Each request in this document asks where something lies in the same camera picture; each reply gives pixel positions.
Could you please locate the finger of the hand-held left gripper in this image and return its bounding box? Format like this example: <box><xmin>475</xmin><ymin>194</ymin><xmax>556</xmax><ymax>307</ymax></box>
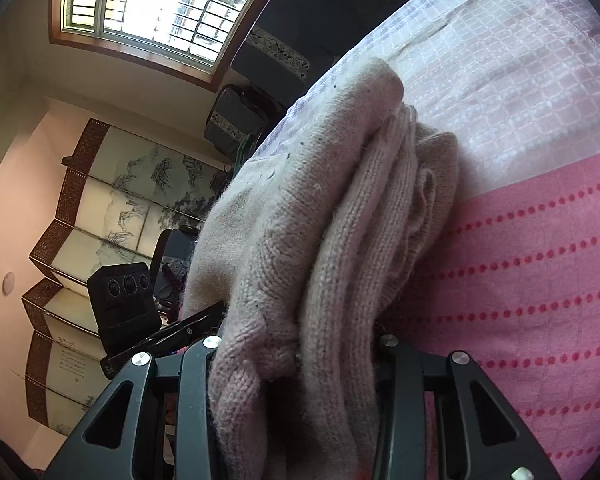
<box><xmin>100</xmin><ymin>302</ymin><xmax>226</xmax><ymax>378</ymax></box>

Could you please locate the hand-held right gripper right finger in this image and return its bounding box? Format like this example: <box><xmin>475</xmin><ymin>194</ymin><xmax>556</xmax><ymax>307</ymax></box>
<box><xmin>372</xmin><ymin>334</ymin><xmax>563</xmax><ymax>480</ymax></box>

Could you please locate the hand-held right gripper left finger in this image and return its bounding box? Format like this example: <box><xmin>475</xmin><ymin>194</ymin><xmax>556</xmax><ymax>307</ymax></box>
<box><xmin>42</xmin><ymin>335</ymin><xmax>226</xmax><ymax>480</ymax></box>

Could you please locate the beige knit sweater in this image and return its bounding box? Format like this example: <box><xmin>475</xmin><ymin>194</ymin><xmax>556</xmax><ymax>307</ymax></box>
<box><xmin>180</xmin><ymin>57</ymin><xmax>461</xmax><ymax>480</ymax></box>

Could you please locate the black chair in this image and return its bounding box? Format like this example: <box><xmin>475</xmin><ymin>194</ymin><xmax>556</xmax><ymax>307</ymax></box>
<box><xmin>152</xmin><ymin>226</ymin><xmax>202</xmax><ymax>311</ymax></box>

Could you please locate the painted folding screen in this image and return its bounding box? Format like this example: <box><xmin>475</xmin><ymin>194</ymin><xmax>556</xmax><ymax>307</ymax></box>
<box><xmin>22</xmin><ymin>117</ymin><xmax>231</xmax><ymax>436</ymax></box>

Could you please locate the pink checked blanket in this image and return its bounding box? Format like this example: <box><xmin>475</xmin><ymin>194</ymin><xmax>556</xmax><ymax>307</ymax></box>
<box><xmin>230</xmin><ymin>0</ymin><xmax>600</xmax><ymax>480</ymax></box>

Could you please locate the dark patterned cushion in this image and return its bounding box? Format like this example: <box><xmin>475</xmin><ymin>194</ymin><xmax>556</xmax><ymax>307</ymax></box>
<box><xmin>204</xmin><ymin>86</ymin><xmax>283</xmax><ymax>153</ymax></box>

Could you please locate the barred window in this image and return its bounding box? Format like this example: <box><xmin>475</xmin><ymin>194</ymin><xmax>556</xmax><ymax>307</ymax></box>
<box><xmin>49</xmin><ymin>0</ymin><xmax>301</xmax><ymax>93</ymax></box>

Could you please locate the dark headboard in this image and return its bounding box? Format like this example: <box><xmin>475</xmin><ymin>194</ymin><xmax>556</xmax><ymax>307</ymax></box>
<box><xmin>230</xmin><ymin>0</ymin><xmax>463</xmax><ymax>81</ymax></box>

